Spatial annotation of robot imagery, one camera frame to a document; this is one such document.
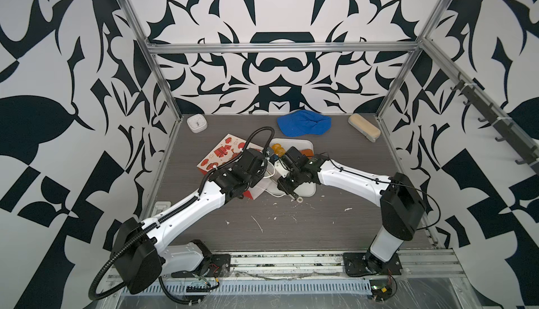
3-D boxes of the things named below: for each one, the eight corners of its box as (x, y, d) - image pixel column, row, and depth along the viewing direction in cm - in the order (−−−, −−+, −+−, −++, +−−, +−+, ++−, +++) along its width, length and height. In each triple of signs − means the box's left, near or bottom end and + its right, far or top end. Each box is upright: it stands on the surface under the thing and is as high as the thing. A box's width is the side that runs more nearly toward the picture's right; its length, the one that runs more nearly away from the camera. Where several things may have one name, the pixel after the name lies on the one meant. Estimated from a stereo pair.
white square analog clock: (195, 135, 112) (193, 130, 110) (186, 123, 118) (184, 118, 115) (210, 127, 116) (208, 123, 113) (200, 116, 121) (199, 111, 118)
